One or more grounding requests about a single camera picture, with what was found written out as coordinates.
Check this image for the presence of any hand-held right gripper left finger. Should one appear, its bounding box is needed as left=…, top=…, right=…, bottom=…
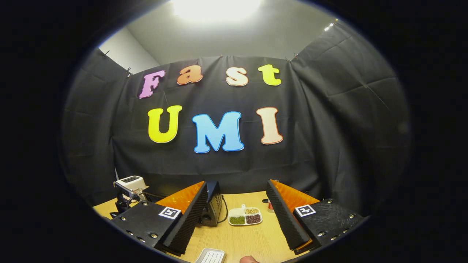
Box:
left=110, top=181, right=209, bottom=255

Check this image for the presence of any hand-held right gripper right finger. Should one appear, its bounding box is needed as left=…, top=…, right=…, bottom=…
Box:
left=266, top=179, right=366, bottom=255

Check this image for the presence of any black electric oven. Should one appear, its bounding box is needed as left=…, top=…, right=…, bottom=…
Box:
left=143, top=181, right=223, bottom=227

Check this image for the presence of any white toaster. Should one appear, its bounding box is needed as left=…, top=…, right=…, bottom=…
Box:
left=114, top=176, right=149, bottom=194

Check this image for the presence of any clear plastic water bottle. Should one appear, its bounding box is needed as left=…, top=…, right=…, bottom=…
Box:
left=268, top=179, right=280, bottom=213

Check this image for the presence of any white rectangular tray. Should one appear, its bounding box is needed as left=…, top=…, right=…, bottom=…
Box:
left=195, top=248, right=225, bottom=263

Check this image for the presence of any white divided snack plate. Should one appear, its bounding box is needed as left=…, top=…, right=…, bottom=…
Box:
left=229, top=205, right=263, bottom=226

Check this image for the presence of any black backdrop cloth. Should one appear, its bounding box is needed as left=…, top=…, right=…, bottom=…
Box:
left=60, top=20, right=412, bottom=216

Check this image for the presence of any large ceiling light panel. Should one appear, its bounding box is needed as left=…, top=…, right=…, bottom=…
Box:
left=170, top=0, right=264, bottom=23

